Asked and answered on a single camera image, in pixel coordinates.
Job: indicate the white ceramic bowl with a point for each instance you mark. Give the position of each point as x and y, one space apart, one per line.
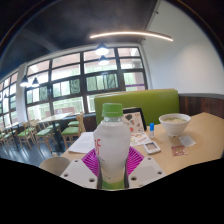
175 125

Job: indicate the green upholstered bench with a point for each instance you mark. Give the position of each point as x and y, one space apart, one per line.
150 103

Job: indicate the clear green-capped drink bottle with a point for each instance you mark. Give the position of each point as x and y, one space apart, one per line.
111 146

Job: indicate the white paper sheets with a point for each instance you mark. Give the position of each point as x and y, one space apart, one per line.
83 143

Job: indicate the small white paper slip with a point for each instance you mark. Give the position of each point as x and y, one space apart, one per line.
187 141

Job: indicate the large dark-framed grid window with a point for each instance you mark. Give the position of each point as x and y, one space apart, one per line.
81 75

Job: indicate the small white handheld device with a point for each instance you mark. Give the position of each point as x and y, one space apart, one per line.
152 147

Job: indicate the group of green-seated wooden chairs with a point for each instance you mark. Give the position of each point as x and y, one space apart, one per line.
70 131

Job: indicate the colourful printed leaflet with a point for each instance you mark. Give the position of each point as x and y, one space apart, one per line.
138 138

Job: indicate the wooden dining table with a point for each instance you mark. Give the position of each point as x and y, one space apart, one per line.
55 117

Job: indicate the small pink card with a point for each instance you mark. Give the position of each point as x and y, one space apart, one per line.
179 150

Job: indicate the long curved ceiling light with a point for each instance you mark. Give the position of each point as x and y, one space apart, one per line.
133 33

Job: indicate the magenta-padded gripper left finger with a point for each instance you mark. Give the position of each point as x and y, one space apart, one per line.
78 173

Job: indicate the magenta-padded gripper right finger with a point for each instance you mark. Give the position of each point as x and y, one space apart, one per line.
146 171

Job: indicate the group of dark pendant lamps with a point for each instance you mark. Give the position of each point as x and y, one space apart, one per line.
101 50

